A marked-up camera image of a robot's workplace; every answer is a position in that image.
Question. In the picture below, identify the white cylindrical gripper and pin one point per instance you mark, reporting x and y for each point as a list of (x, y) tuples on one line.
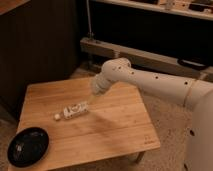
[(99, 85)]

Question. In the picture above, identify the clear plastic bottle white cap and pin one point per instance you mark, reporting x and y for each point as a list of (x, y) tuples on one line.
[(72, 111)]

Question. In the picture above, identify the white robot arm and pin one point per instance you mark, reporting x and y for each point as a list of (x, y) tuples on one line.
[(194, 94)]

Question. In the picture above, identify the wooden table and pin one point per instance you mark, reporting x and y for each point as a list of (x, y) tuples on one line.
[(117, 123)]

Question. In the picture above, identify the metal vertical pole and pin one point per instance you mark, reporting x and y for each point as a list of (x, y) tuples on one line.
[(90, 32)]

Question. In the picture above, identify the white shelf with items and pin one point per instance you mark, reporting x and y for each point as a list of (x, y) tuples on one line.
[(187, 8)]

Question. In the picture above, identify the grey metal rail beam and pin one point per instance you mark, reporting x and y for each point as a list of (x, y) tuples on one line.
[(145, 59)]

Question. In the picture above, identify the black handle on rail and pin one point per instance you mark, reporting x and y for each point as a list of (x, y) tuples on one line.
[(192, 65)]

